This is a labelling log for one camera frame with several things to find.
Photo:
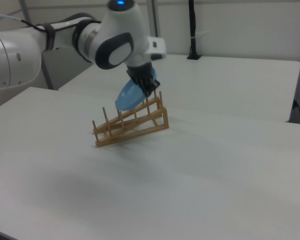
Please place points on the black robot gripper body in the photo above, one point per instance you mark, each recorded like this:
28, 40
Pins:
140, 73

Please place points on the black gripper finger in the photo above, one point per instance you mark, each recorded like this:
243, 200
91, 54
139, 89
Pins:
155, 84
146, 90

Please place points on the blue plastic plate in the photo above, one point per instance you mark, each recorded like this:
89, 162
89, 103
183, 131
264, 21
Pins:
130, 96

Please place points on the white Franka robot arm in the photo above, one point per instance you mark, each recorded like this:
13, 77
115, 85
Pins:
65, 50

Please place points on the wooden plate rack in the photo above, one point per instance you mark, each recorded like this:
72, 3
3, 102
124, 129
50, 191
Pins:
140, 125

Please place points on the black camera pole clamp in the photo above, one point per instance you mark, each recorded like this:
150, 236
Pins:
193, 32

